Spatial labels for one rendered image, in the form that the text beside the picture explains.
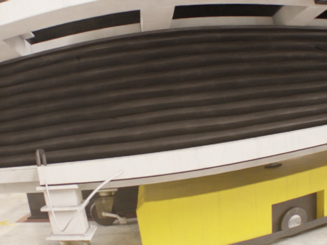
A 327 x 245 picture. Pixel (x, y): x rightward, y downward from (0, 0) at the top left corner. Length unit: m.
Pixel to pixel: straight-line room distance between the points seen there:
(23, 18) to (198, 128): 0.60
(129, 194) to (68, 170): 1.63
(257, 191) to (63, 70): 0.74
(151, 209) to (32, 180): 0.41
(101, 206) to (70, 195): 1.21
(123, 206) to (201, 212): 1.37
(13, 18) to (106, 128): 0.48
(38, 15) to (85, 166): 0.41
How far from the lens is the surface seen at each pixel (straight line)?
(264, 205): 1.35
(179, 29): 1.17
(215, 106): 1.15
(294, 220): 1.47
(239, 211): 1.32
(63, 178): 1.01
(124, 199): 2.61
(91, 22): 1.36
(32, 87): 1.19
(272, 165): 1.72
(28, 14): 0.87
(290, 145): 1.06
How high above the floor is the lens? 0.46
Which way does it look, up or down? 2 degrees up
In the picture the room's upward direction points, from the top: 8 degrees counter-clockwise
